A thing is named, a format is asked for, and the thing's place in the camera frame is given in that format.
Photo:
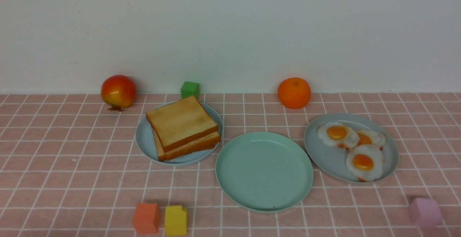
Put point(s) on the grey-blue egg plate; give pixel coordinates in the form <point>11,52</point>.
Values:
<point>332,161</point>

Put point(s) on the green cube block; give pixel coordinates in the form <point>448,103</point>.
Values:
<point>189,89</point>

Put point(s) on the pink cube block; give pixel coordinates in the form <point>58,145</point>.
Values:
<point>425,212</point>

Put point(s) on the red yellow pomegranate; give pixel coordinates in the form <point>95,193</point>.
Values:
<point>118,92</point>

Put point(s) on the orange block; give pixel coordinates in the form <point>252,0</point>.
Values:
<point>146,219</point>

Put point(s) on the light blue bread plate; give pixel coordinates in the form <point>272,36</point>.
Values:
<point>145,141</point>

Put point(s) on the fried egg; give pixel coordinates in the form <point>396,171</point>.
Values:
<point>365,162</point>
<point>339,135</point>
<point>371,137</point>

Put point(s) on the orange fruit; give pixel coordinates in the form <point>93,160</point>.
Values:
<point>294,93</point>

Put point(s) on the toast slice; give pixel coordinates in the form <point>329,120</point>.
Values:
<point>204,143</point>
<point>181,122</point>

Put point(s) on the green centre plate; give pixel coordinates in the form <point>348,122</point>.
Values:
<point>264,172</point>

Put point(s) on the yellow block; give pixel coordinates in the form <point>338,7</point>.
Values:
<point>176,221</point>

